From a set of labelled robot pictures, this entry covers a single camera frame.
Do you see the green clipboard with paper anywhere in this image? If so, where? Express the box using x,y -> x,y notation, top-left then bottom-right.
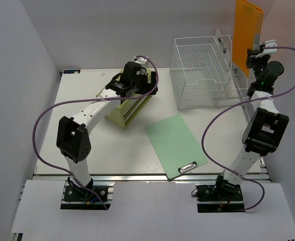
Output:
145,114 -> 208,180

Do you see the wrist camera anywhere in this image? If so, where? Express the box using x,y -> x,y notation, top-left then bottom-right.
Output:
134,56 -> 149,68
257,40 -> 277,58

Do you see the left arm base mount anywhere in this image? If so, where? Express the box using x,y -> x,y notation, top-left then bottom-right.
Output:
60,177 -> 111,210

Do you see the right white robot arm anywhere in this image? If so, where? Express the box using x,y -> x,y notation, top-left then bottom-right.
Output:
213,40 -> 289,200

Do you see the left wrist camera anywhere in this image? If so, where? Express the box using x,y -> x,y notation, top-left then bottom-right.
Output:
134,56 -> 149,68

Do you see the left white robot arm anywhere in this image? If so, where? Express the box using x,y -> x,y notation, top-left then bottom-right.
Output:
56,56 -> 158,200

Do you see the green metal tool chest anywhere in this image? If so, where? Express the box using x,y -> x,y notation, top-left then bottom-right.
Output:
105,69 -> 156,129

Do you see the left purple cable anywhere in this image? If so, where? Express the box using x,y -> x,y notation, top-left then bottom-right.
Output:
33,55 -> 159,210

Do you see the white clipboard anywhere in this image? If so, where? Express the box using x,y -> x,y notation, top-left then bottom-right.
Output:
215,29 -> 233,73

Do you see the orange notebook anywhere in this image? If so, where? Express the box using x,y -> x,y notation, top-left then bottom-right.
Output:
232,1 -> 264,77

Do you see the white wire file rack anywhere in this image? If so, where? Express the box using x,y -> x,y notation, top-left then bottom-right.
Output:
170,35 -> 247,110

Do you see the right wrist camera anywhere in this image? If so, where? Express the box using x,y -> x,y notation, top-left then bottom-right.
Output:
257,40 -> 277,58

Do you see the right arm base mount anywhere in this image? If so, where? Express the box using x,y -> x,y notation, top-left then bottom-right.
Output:
191,175 -> 245,213

